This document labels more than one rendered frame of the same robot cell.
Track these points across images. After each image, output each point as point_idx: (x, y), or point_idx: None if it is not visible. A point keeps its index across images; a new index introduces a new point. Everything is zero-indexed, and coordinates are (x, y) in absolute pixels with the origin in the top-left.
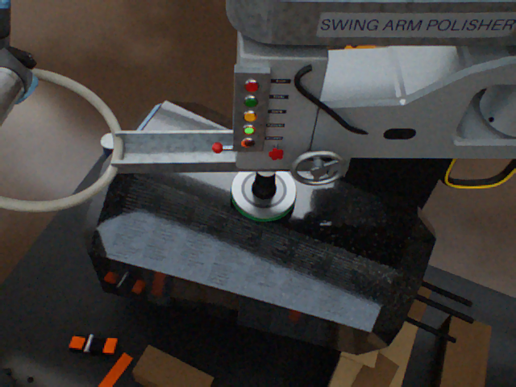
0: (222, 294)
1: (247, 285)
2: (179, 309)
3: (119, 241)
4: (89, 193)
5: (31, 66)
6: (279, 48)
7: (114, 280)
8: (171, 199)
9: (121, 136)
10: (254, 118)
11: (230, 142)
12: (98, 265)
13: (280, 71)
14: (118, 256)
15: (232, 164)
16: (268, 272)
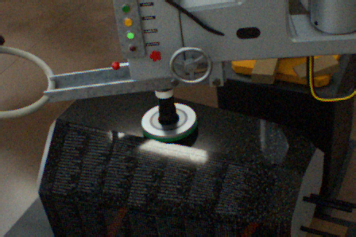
0: (141, 216)
1: (160, 202)
2: None
3: (59, 180)
4: (26, 109)
5: (1, 42)
6: None
7: (61, 223)
8: (96, 138)
9: (53, 79)
10: (131, 22)
11: None
12: (48, 207)
13: None
14: (59, 192)
15: (131, 83)
16: (176, 188)
